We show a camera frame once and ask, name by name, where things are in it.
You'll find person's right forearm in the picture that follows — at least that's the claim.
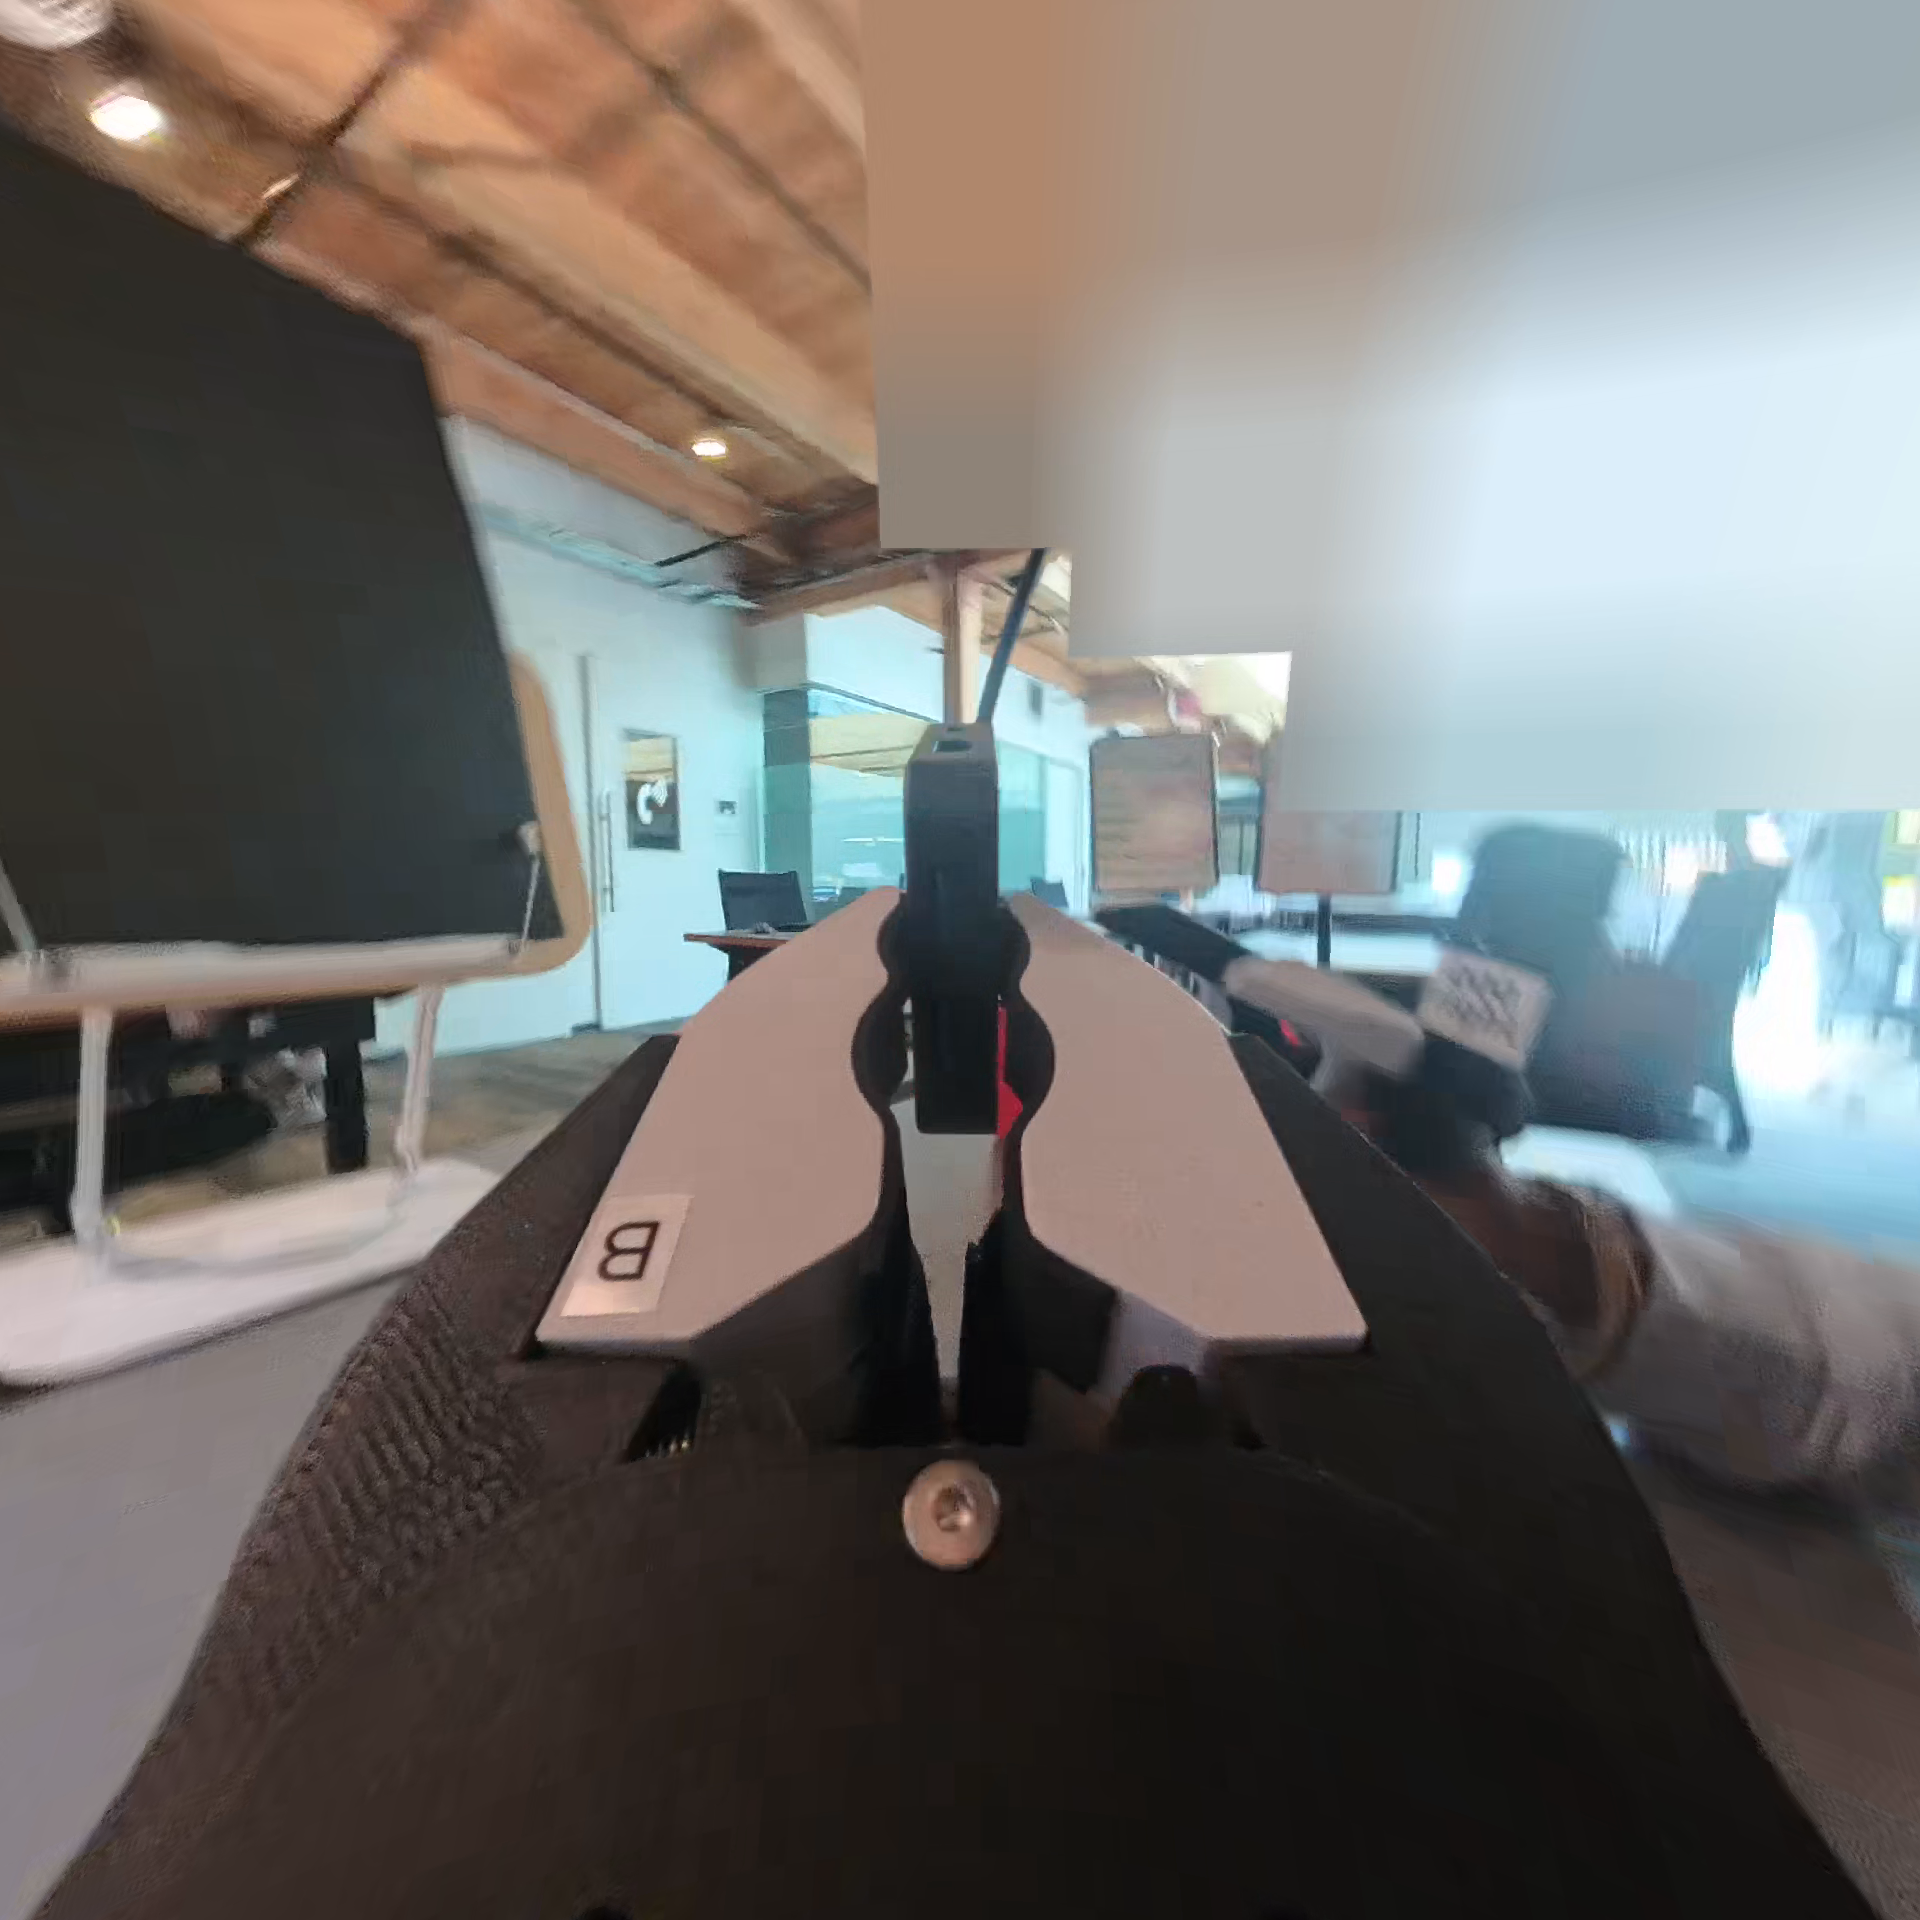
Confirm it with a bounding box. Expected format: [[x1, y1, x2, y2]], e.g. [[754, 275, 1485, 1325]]
[[1581, 1201, 1920, 1517]]

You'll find handwritten whiteboard on stand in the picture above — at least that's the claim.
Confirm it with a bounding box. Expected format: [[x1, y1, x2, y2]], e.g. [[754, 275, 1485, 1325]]
[[1089, 732, 1220, 895], [1257, 810, 1402, 963]]

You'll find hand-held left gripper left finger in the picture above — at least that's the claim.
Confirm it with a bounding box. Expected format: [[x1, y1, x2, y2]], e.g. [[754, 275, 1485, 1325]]
[[535, 885, 950, 1442]]

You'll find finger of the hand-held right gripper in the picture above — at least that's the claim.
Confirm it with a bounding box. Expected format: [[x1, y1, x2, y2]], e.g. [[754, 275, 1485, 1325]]
[[1222, 961, 1425, 1076]]

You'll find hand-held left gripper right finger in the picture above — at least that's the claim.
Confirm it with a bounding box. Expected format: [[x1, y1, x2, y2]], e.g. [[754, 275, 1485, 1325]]
[[960, 892, 1369, 1445]]

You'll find person's right hand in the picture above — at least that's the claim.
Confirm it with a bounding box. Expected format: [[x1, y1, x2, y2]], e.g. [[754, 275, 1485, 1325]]
[[1476, 1178, 1653, 1359]]

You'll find white stand with clear rod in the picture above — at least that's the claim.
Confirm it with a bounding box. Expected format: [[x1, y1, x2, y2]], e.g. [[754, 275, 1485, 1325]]
[[0, 817, 543, 1389]]

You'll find black hdmi switch box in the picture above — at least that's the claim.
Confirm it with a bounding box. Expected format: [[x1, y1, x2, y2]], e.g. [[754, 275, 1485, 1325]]
[[903, 551, 1048, 1134]]

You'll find white door with window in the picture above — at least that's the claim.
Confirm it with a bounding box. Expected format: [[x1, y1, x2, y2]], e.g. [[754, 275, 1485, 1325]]
[[575, 651, 706, 1038]]

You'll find black board with wooden frame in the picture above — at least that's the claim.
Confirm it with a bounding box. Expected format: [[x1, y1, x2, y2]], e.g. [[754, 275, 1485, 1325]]
[[0, 129, 593, 993]]

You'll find wooden office desk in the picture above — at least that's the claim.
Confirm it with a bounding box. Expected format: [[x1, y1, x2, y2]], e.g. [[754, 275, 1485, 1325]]
[[685, 927, 818, 985]]

